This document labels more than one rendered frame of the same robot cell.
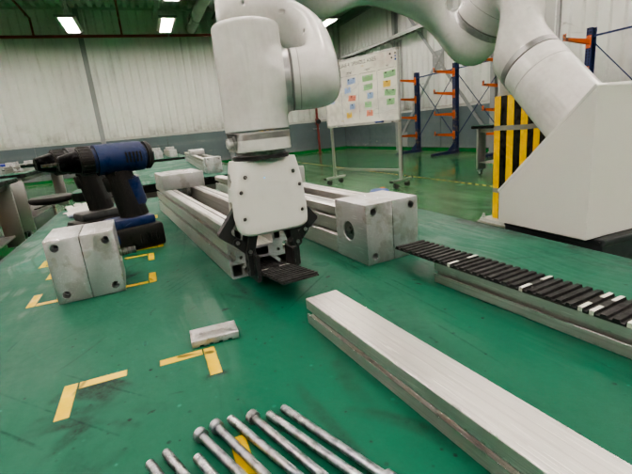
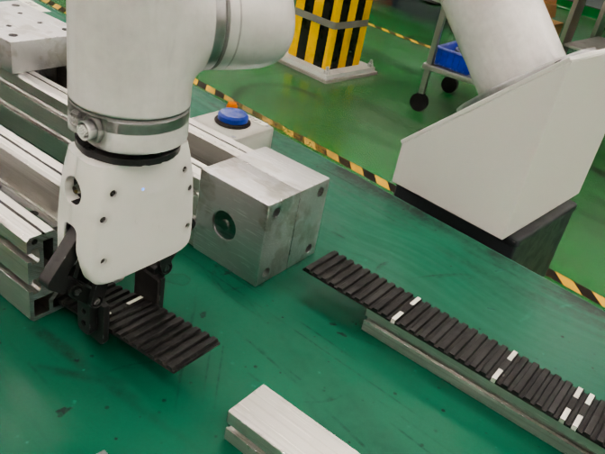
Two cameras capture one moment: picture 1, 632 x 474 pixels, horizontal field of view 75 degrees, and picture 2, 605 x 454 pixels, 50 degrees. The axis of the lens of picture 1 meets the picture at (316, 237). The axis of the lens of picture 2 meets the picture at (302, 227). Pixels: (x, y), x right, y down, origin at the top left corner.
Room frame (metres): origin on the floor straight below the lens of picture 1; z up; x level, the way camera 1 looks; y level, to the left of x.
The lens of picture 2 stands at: (0.12, 0.17, 1.17)
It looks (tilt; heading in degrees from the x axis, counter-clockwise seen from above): 30 degrees down; 329
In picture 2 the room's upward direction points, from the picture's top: 11 degrees clockwise
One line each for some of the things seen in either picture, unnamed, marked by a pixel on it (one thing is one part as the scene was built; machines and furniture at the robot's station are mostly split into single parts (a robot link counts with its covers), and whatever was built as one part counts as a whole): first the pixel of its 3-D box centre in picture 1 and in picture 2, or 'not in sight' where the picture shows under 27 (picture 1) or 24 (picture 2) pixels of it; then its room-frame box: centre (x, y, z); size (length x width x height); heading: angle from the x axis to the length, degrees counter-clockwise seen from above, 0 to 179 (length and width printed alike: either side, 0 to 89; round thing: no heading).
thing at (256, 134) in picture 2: not in sight; (225, 143); (0.86, -0.14, 0.81); 0.10 x 0.08 x 0.06; 116
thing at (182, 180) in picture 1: (179, 183); not in sight; (1.19, 0.38, 0.87); 0.16 x 0.11 x 0.07; 26
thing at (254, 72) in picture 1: (254, 77); (140, 2); (0.56, 0.06, 1.06); 0.09 x 0.08 x 0.13; 95
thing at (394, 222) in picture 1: (382, 224); (267, 210); (0.66, -0.11, 0.83); 0.12 x 0.09 x 0.10; 116
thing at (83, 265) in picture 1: (97, 257); not in sight; (0.62, 0.35, 0.83); 0.11 x 0.10 x 0.10; 114
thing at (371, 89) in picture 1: (362, 123); not in sight; (6.63, -0.90, 0.97); 1.51 x 0.50 x 1.95; 41
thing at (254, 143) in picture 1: (257, 143); (127, 118); (0.56, 0.07, 0.98); 0.09 x 0.08 x 0.03; 116
